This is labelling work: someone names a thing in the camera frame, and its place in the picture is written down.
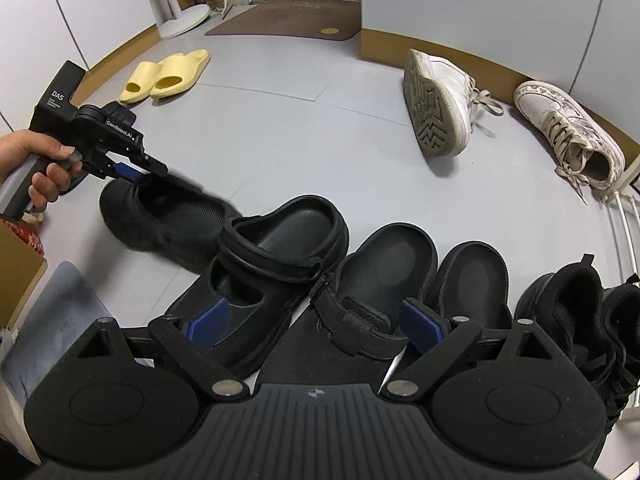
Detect dark grey buckle clog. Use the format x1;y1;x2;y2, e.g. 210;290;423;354
257;223;440;386
390;240;515;361

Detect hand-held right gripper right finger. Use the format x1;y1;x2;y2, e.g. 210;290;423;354
381;297;556;403

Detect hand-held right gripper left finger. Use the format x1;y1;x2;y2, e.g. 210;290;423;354
75;297;251;403

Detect white shoe rack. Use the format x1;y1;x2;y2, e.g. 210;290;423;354
602;187;640;411

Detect grey blue cloth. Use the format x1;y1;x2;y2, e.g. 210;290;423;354
0;260;116;411

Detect black lace-up sneaker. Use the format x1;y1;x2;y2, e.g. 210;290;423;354
595;272;640;441
512;254;608;391

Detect person's left hand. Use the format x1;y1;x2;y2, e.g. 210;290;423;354
0;129;85;215

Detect cardboard box with red print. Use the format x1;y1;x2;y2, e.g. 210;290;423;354
0;212;48;333

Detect brown doormat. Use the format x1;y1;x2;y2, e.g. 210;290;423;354
205;0;362;42

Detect black chunky strap shoe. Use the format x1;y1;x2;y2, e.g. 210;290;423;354
162;195;351;381
99;172;246;271

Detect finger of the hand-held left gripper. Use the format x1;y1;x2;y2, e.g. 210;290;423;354
131;147;169;177
100;160;147;184

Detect white patterned lace-up sneaker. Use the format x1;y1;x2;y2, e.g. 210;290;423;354
514;80;627;206
402;48;503;158

